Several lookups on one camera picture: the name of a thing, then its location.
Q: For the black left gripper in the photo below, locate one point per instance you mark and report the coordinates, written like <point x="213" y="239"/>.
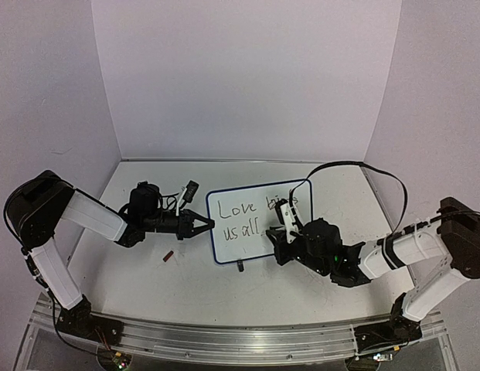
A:
<point x="186" y="226"/>

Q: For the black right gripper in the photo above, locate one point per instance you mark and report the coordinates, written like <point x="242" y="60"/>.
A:
<point x="281" y="257"/>

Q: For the blue framed whiteboard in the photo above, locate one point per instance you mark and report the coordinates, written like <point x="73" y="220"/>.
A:
<point x="242" y="215"/>

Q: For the red marker cap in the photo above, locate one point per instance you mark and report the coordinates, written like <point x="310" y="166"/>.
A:
<point x="168" y="256"/>

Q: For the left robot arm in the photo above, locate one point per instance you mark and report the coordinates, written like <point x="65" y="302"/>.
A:
<point x="33" y="214"/>

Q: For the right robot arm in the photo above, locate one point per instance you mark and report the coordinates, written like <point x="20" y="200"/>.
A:
<point x="453" y="236"/>

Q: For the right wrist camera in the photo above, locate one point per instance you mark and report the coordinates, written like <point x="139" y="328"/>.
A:
<point x="287" y="214"/>

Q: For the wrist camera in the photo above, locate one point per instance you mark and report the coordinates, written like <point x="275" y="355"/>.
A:
<point x="287" y="214"/>
<point x="186" y="196"/>

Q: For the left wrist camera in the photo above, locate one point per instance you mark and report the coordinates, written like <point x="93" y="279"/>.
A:
<point x="186" y="196"/>

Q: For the aluminium front rail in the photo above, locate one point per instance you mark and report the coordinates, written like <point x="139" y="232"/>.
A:
<point x="276" y="345"/>

